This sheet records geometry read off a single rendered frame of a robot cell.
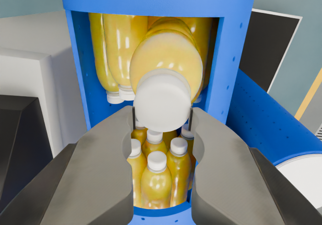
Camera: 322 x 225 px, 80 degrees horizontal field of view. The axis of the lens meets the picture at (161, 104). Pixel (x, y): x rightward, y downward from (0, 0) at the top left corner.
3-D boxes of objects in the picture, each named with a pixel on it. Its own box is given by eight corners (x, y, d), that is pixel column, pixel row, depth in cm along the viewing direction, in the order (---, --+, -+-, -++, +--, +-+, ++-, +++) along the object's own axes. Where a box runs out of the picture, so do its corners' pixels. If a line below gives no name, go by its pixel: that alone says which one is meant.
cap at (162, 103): (151, 62, 13) (147, 72, 12) (200, 87, 14) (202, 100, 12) (129, 105, 15) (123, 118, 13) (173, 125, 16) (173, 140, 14)
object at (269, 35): (175, 165, 199) (176, 176, 186) (215, 2, 128) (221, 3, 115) (224, 170, 203) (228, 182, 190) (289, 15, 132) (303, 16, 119)
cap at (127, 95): (124, 82, 39) (125, 90, 40) (114, 89, 35) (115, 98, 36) (143, 85, 38) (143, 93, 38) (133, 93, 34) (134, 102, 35)
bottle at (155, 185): (166, 235, 45) (170, 179, 37) (137, 227, 47) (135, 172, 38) (171, 207, 51) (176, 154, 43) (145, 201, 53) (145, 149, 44)
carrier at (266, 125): (201, 99, 146) (238, 100, 147) (246, 211, 70) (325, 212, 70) (205, 62, 133) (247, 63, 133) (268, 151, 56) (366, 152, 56)
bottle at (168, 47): (159, 6, 28) (138, 29, 12) (201, 30, 29) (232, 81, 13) (139, 49, 31) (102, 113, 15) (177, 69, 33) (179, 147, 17)
